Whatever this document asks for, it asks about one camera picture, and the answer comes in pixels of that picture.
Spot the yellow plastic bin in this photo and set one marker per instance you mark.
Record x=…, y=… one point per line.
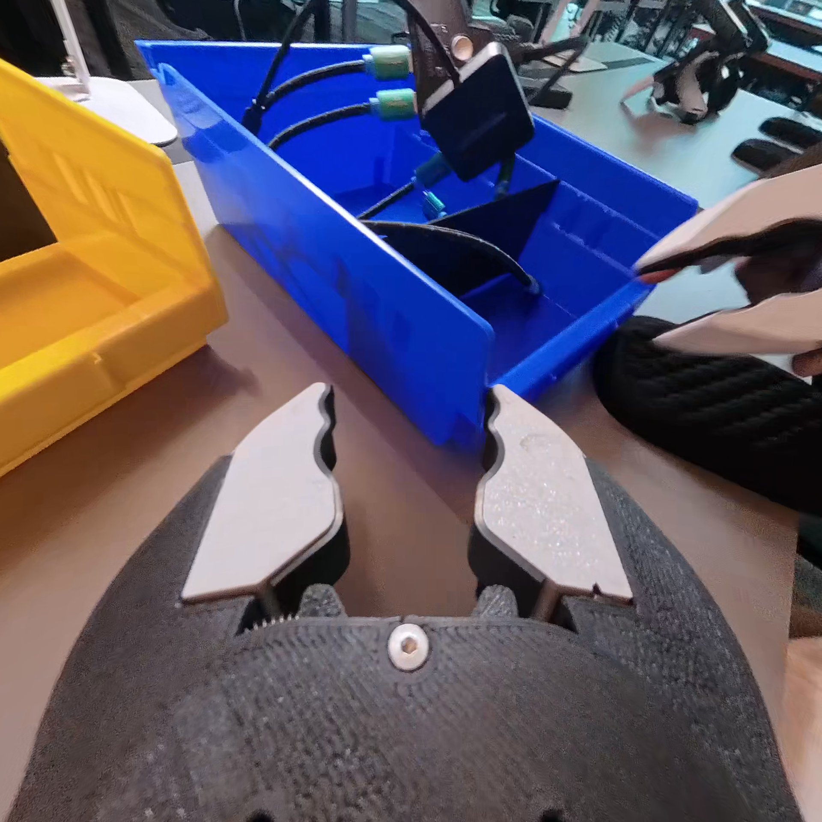
x=96, y=334

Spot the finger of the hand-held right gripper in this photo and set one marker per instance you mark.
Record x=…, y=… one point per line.
x=738, y=212
x=751, y=327

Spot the black divider plate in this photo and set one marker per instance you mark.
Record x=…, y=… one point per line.
x=488, y=218
x=436, y=273

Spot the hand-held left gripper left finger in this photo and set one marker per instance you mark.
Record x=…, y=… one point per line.
x=270, y=501

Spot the black multiport hub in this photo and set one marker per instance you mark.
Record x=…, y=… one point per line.
x=478, y=115

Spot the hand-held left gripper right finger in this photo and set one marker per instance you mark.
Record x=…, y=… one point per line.
x=546, y=507

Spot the black and pale device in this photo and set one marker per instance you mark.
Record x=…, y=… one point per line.
x=693, y=83

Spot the person's right hand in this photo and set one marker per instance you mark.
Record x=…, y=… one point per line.
x=808, y=366

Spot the white metal tablet stand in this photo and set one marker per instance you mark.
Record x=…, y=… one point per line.
x=128, y=115

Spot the blue plastic bin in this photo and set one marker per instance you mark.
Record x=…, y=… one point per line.
x=321, y=270

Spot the black wrist rest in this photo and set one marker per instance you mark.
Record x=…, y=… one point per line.
x=764, y=156
x=793, y=133
x=706, y=411

